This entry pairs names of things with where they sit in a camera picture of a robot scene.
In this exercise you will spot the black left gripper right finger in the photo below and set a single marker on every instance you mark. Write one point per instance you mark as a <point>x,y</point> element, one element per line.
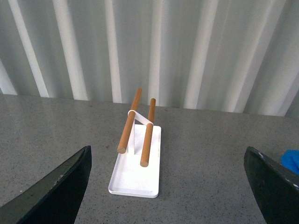
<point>275,188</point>

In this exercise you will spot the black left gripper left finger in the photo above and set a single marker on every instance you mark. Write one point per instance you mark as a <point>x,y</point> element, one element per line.
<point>56,198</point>

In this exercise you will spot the blue microfiber cloth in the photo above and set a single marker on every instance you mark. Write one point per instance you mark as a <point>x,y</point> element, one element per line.
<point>290,160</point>

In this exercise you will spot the white towel rack with wooden bars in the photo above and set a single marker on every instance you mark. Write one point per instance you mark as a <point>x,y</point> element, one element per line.
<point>137,167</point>

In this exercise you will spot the white pleated curtain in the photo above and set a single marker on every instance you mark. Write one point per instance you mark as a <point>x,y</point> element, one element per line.
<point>223,55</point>

